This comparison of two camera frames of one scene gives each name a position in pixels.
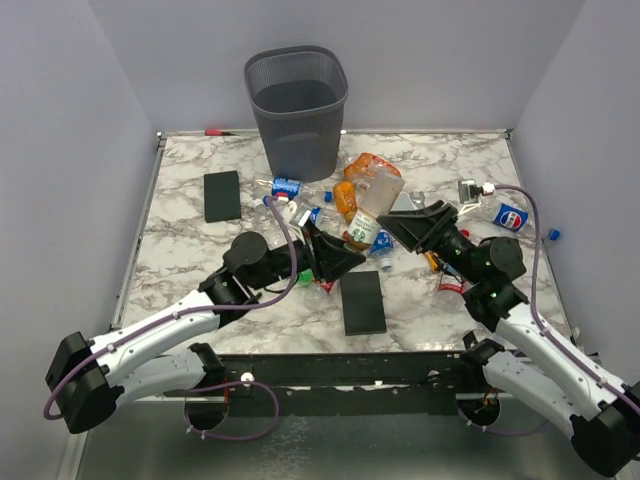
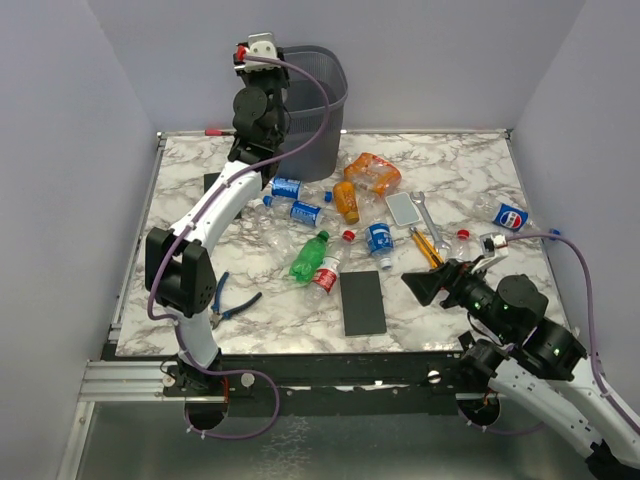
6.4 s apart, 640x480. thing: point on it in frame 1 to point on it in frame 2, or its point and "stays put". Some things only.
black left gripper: x=325 y=254 to x=280 y=75
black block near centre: x=362 y=303 stays put
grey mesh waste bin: x=298 y=93 stays put
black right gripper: x=415 y=226 to x=426 y=284
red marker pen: x=217 y=132 stays put
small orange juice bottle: x=346 y=199 stays put
